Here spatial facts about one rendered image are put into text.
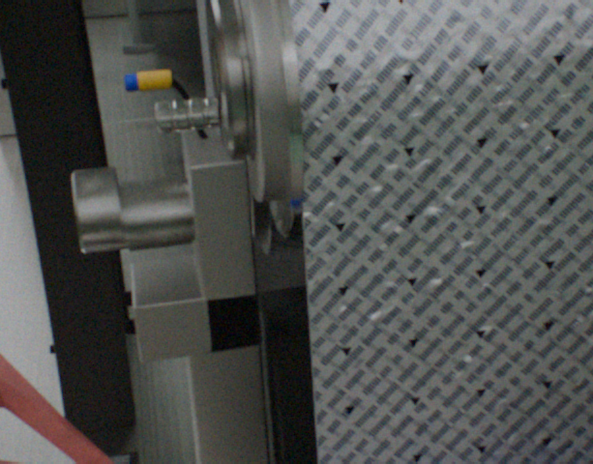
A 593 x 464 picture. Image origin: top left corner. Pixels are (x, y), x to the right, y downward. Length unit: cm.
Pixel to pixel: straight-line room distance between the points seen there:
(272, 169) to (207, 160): 7
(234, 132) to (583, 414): 20
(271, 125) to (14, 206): 88
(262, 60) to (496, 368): 17
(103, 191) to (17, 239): 69
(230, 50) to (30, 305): 66
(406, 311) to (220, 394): 14
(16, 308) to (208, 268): 56
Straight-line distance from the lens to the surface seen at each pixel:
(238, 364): 59
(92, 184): 55
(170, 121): 51
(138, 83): 57
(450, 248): 49
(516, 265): 50
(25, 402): 54
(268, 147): 46
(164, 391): 94
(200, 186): 54
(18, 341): 105
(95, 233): 55
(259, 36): 45
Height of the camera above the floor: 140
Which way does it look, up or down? 25 degrees down
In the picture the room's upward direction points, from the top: 4 degrees counter-clockwise
